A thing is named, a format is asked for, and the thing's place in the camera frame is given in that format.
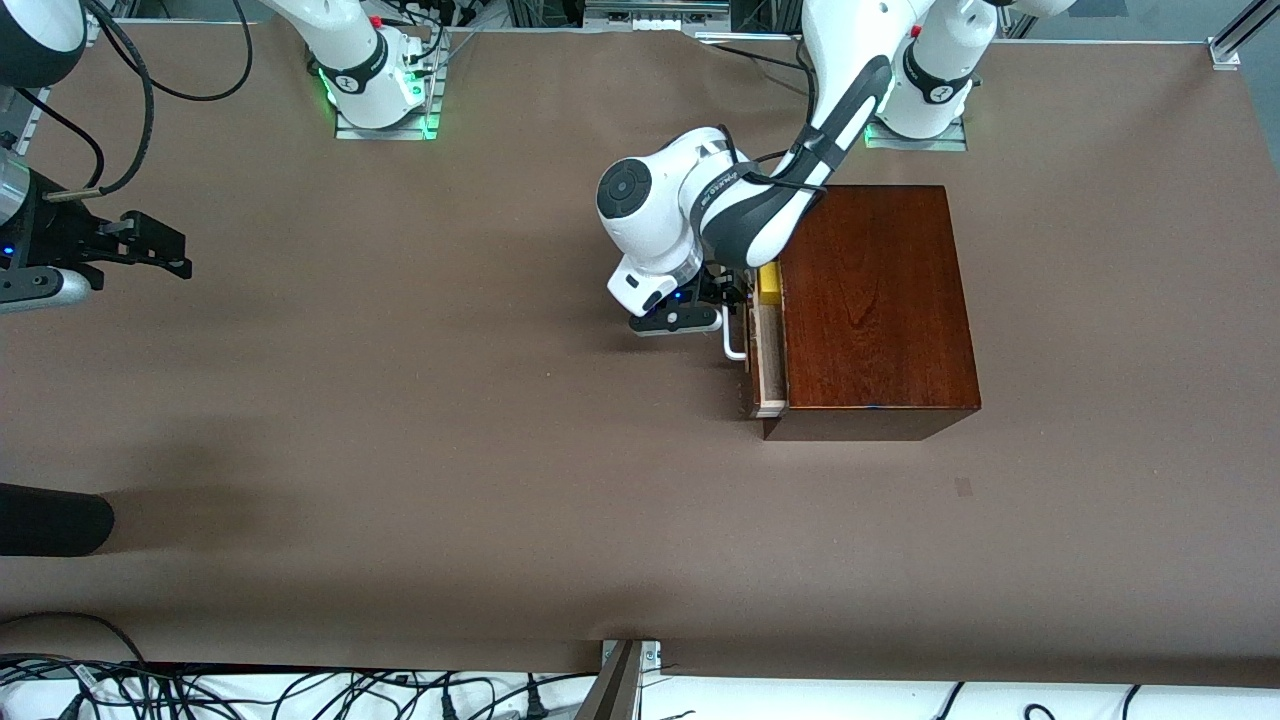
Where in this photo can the aluminium diagonal strut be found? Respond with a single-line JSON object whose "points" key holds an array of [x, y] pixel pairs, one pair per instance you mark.
{"points": [[1250, 22]]}

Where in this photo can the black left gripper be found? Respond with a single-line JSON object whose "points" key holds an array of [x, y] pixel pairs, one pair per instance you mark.
{"points": [[718, 286]]}

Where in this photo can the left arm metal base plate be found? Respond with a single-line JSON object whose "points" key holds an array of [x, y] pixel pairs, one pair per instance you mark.
{"points": [[950, 145]]}

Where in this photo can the brown paper table cover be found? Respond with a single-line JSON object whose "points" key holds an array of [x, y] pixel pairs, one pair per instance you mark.
{"points": [[500, 400]]}

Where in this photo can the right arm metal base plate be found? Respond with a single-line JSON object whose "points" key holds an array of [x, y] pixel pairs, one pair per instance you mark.
{"points": [[385, 134]]}

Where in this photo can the dark brown wooden cabinet box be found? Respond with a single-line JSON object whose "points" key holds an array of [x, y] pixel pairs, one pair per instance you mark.
{"points": [[870, 300]]}

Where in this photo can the aluminium table edge rail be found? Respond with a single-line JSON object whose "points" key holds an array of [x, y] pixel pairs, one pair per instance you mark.
{"points": [[30, 120]]}

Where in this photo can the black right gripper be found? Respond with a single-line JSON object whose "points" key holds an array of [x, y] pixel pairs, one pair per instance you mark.
{"points": [[58, 233]]}

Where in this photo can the yellow cube block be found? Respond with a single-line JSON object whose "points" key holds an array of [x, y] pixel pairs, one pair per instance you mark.
{"points": [[769, 280]]}

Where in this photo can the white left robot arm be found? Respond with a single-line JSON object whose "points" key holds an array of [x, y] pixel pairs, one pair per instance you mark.
{"points": [[650, 215]]}

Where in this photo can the silver metal bracket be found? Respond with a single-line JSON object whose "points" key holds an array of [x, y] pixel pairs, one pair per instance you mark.
{"points": [[652, 655]]}

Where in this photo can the small silver corner bracket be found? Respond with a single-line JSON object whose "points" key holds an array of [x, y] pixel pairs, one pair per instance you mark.
{"points": [[1225, 55]]}

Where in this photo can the grey metal post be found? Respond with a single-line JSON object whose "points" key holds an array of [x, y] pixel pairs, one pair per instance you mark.
{"points": [[610, 695]]}

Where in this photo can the silver metal crossbar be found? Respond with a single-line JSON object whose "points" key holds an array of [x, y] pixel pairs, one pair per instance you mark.
{"points": [[650, 8]]}

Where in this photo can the black rounded cylinder object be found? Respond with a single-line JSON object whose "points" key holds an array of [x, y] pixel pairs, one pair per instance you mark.
{"points": [[50, 520]]}

